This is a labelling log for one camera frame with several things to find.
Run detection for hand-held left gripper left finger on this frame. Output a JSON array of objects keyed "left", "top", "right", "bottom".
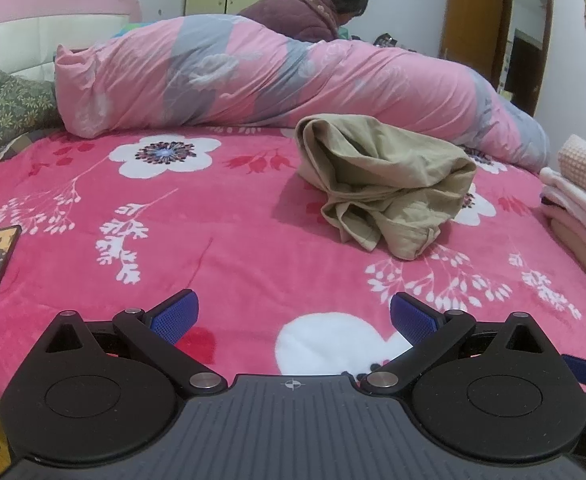
[{"left": 40, "top": 289, "right": 226, "bottom": 393}]

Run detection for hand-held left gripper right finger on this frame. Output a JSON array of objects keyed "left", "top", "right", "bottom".
[{"left": 359, "top": 291, "right": 544, "bottom": 396}]

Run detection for beige pants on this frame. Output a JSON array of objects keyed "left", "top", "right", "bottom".
[{"left": 295, "top": 115, "right": 478, "bottom": 261}]

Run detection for pink floral blanket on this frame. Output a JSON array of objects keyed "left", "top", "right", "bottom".
[{"left": 0, "top": 127, "right": 586, "bottom": 401}]

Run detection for pale pink folded garment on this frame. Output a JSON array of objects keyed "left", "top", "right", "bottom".
[{"left": 550, "top": 220, "right": 586, "bottom": 281}]

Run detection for pink grey floral duvet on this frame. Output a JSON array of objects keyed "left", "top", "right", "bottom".
[{"left": 54, "top": 14, "right": 551, "bottom": 177}]

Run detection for green floral pillow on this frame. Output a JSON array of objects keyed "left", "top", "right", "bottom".
[{"left": 0, "top": 59, "right": 66, "bottom": 161}]

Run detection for dark bag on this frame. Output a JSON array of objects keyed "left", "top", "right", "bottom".
[{"left": 373, "top": 32, "right": 410, "bottom": 52}]

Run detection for teal cloth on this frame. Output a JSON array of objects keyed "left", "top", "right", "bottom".
[{"left": 110, "top": 21, "right": 154, "bottom": 38}]

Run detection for brown wooden door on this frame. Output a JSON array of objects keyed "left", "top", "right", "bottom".
[{"left": 439, "top": 0, "right": 511, "bottom": 91}]

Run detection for pink white bed headboard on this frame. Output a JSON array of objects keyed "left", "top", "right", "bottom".
[{"left": 0, "top": 0, "right": 141, "bottom": 96}]

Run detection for dark wooden door frame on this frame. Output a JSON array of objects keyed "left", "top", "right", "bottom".
[{"left": 493, "top": 0, "right": 555, "bottom": 116}]

